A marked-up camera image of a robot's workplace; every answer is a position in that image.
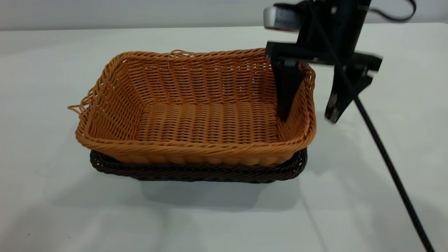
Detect orange wicker basket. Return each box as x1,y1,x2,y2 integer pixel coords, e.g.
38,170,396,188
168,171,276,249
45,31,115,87
68,48,317,167

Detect black wicker basket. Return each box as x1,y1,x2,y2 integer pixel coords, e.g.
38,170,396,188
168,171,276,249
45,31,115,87
90,148,308,184

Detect smooth black cable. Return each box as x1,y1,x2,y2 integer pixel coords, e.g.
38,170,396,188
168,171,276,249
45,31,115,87
367,0,417,22

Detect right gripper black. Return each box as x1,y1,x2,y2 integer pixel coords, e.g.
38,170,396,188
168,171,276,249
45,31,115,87
265,0,383,124

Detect black braided cable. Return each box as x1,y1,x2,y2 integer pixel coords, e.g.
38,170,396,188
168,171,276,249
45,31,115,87
310,0,435,252

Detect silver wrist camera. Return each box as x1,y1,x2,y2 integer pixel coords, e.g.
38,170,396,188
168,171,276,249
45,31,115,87
263,3,306,32

